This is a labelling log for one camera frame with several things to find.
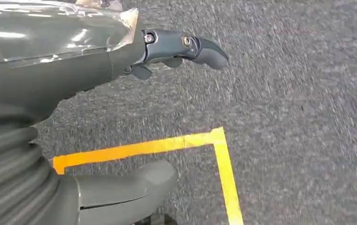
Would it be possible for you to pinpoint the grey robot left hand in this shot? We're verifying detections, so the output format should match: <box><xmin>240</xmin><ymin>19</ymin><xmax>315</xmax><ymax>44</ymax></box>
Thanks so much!
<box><xmin>0</xmin><ymin>0</ymin><xmax>229</xmax><ymax>225</ymax></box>

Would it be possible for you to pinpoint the yellow floor tape square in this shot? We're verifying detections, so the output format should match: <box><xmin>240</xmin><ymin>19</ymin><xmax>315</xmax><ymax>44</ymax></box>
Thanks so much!
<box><xmin>52</xmin><ymin>127</ymin><xmax>244</xmax><ymax>225</ymax></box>

